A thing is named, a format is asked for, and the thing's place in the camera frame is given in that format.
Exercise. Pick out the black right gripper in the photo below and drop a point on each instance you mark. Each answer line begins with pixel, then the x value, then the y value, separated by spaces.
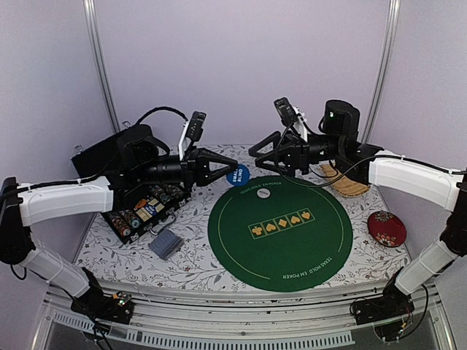
pixel 294 152

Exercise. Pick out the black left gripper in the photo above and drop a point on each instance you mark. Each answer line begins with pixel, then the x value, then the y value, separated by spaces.
pixel 202 156

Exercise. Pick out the blue small blind button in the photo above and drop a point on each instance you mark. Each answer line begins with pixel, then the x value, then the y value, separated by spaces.
pixel 239 177

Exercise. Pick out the white dealer button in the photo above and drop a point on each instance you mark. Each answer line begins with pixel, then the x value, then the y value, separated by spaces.
pixel 263 193

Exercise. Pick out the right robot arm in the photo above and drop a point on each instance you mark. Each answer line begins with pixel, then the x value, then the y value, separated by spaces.
pixel 371 164

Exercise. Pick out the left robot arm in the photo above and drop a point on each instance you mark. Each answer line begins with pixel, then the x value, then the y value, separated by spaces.
pixel 23 205

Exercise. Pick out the poker chip row right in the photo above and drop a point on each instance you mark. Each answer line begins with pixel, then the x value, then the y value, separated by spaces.
pixel 166 193

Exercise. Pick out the poker chip row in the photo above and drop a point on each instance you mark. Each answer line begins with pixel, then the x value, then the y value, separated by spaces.
pixel 131 219
pixel 119 224
pixel 166 193

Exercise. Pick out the blue playing card deck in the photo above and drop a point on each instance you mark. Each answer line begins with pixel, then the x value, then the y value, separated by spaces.
pixel 147 209

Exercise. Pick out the black poker chip case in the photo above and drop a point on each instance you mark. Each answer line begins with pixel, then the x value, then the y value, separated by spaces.
pixel 118 157

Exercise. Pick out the round woven bamboo tray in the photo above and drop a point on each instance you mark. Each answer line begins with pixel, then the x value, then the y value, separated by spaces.
pixel 344 186

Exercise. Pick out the round green poker mat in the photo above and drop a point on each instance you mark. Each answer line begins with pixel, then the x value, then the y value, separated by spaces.
pixel 296 239

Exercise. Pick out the grey card stack holder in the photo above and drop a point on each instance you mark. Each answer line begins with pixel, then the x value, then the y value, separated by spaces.
pixel 165 244

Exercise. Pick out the poker chip row middle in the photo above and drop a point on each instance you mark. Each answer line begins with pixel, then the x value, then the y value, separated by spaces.
pixel 131 219

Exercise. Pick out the poker chip row left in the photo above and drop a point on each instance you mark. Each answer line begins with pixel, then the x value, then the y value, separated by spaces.
pixel 119 224

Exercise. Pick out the red floral round box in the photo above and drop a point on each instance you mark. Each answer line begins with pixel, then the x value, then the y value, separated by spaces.
pixel 387 229

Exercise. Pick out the floral patterned tablecloth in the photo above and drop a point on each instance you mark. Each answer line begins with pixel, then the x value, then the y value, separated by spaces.
pixel 194 267

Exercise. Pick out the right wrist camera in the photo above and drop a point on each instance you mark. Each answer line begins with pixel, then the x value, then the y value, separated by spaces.
pixel 291 117

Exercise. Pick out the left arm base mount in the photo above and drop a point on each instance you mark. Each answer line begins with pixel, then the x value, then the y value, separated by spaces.
pixel 117 307

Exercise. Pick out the aluminium front rail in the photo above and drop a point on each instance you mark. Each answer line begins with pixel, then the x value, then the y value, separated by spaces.
pixel 167 318

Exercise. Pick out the right aluminium frame post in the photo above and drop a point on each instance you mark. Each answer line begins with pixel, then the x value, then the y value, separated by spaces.
pixel 387 50

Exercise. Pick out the aluminium frame post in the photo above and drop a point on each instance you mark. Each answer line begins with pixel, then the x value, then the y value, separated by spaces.
pixel 98 57
pixel 387 50

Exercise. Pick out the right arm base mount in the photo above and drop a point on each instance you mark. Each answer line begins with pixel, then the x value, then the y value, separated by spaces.
pixel 367 310

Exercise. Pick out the left aluminium frame post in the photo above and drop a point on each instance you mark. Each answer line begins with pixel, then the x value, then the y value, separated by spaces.
pixel 98 57

